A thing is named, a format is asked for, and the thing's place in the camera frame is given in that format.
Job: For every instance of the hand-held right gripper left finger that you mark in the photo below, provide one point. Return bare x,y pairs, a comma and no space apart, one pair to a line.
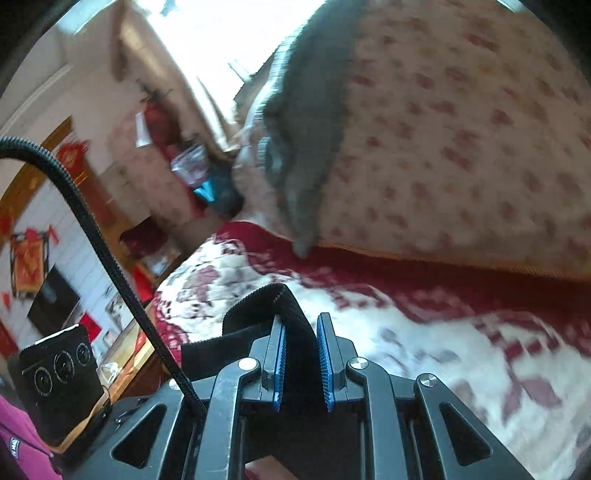
279,364

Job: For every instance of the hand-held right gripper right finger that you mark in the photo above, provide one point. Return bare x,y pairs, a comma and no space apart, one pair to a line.
325,364

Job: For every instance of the black pants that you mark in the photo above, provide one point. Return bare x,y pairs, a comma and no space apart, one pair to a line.
258,309

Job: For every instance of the person's left forearm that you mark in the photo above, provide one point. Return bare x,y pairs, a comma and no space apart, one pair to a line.
32,466

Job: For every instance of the person's right hand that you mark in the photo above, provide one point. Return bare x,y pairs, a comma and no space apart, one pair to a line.
270,470

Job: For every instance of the wooden table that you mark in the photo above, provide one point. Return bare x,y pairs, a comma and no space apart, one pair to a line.
134,355

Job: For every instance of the white red floral plush blanket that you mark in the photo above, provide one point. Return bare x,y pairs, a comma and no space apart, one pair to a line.
415,332

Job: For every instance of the dark bag with teal mark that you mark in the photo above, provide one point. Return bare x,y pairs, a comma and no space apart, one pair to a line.
221,194

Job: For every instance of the clear plastic bag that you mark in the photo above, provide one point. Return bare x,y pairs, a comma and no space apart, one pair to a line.
189,161

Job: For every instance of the grey fleece garment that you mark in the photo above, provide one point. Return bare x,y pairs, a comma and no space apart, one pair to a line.
314,138

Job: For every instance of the floral beige pillow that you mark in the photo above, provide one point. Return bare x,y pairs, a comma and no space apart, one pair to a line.
461,138

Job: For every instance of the red hanging cloth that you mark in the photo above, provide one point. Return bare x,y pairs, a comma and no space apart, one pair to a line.
159,124

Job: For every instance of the beige curtain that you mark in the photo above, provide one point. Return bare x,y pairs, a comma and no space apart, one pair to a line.
184,83

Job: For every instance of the black wall television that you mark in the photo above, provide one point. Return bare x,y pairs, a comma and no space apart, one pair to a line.
53,300

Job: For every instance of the red gold wall poster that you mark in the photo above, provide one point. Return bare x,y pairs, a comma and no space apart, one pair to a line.
30,261

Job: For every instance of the red paper wall decoration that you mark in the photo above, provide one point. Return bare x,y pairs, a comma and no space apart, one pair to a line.
71,154

